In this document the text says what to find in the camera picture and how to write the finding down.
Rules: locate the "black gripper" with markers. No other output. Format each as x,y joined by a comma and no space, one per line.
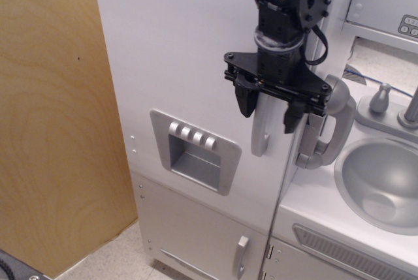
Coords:
283,75

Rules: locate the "silver fridge door handle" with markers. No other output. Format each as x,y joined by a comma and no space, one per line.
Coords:
264,118

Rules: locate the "white toy fridge door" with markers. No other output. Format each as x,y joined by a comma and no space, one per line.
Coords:
167,55

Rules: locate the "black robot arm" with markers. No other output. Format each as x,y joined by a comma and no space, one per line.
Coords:
284,25

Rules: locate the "grey toy telephone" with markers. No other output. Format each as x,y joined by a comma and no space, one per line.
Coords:
313,152

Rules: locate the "silver ice dispenser panel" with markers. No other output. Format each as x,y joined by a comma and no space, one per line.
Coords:
195,154

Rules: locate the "grey toy faucet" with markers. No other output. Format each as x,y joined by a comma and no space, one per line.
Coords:
379,113

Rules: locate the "silver toy sink basin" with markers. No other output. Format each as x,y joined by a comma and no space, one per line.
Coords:
377,178

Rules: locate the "grey toy microwave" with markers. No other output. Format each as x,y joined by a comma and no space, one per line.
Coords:
390,22

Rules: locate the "silver door hinge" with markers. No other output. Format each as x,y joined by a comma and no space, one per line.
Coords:
269,251

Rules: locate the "white lower freezer door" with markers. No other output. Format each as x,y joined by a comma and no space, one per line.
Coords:
191,238

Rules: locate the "wooden plywood board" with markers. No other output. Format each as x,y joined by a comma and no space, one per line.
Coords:
65,184

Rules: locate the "silver lower door handle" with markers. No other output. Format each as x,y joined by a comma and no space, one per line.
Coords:
238,265

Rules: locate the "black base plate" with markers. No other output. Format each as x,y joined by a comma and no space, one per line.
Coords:
12,268

